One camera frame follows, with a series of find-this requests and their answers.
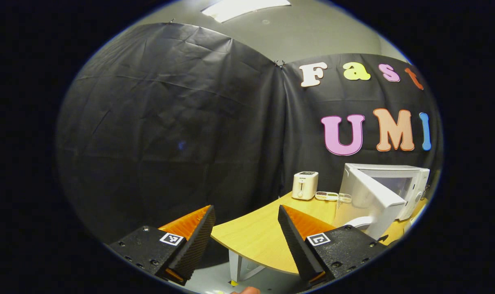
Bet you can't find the white microwave oven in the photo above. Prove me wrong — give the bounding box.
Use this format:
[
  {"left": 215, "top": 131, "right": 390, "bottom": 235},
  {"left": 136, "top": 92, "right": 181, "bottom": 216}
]
[{"left": 333, "top": 163, "right": 431, "bottom": 241}]

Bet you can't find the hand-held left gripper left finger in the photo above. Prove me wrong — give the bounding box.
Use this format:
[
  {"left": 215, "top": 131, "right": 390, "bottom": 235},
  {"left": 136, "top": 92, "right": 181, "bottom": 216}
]
[{"left": 108, "top": 205, "right": 216, "bottom": 286}]

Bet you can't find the white toaster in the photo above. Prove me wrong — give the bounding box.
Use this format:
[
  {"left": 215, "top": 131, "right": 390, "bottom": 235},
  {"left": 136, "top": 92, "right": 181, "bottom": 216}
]
[{"left": 292, "top": 171, "right": 319, "bottom": 201}]

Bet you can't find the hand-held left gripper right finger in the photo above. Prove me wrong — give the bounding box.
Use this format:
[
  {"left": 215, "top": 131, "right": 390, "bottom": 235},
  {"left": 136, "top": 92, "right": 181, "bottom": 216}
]
[{"left": 277, "top": 205, "right": 389, "bottom": 286}]

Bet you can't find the white table leg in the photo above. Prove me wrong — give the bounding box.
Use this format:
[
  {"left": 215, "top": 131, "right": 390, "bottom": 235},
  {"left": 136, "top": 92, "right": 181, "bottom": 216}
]
[{"left": 229, "top": 249, "right": 268, "bottom": 283}]

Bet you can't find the ceiling light panel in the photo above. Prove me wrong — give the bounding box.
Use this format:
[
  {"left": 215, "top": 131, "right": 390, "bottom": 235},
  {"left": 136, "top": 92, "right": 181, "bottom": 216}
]
[{"left": 201, "top": 0, "right": 292, "bottom": 23}]

